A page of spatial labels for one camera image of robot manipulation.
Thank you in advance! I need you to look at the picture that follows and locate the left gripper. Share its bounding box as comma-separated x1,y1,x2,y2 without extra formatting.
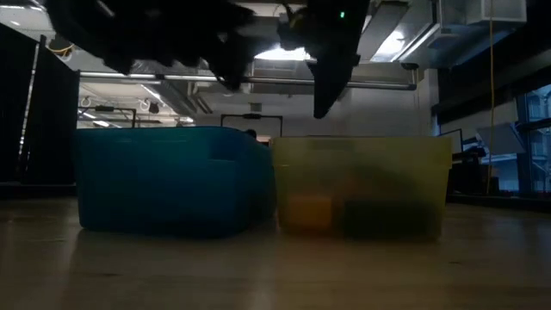
128,0,260,93

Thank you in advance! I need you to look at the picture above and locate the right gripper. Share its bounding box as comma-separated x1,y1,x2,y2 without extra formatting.
277,0,371,121

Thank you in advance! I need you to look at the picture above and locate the amber orange Lego brick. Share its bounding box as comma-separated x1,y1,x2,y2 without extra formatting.
286,195,335,232

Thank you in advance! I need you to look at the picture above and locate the blue Lego brick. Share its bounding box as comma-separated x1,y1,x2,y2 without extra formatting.
337,165,436,238

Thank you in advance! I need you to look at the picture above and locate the fluorescent ceiling light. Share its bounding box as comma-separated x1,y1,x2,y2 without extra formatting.
253,45,312,62

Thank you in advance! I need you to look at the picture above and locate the metal ceiling pipe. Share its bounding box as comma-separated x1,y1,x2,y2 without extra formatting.
79,71,418,91

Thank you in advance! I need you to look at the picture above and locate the teal plastic bin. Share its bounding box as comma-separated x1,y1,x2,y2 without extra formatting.
73,125,277,239

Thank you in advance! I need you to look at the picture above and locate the yellow translucent plastic bin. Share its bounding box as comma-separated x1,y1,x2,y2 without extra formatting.
270,135,454,241

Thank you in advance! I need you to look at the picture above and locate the grey tilted panel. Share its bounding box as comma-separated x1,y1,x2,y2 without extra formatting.
475,122,526,157

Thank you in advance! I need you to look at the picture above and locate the black divider panel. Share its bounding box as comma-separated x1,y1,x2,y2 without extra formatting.
0,23,40,186
38,42,81,186

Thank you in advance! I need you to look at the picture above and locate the window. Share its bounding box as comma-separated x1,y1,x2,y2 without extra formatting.
516,84,551,195

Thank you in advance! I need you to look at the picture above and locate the silver air duct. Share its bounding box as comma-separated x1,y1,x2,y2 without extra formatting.
356,0,444,65

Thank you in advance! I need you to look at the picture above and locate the black gantry frame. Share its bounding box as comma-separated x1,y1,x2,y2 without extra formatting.
77,105,138,129

